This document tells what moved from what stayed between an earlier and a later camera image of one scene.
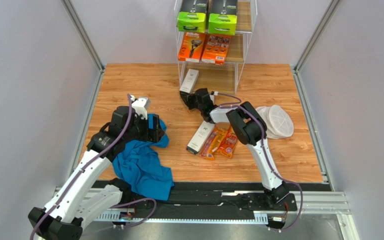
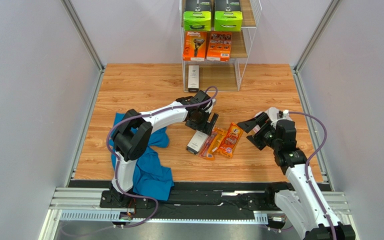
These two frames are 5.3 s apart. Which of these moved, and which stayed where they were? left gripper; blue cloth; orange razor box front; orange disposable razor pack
Moved: left gripper
Stayed: blue cloth; orange disposable razor pack; orange razor box front
